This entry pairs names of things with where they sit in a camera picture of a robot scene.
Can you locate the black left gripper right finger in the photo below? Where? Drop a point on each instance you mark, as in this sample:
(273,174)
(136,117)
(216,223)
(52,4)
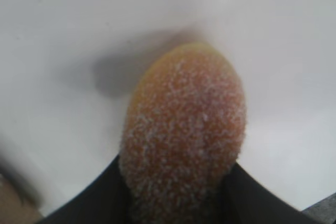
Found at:
(241,199)

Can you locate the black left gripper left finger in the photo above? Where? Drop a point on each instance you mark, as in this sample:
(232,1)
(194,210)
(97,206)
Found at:
(106,200)

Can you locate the sugared bread roll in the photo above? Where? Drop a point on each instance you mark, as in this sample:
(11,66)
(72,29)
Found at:
(183,132)

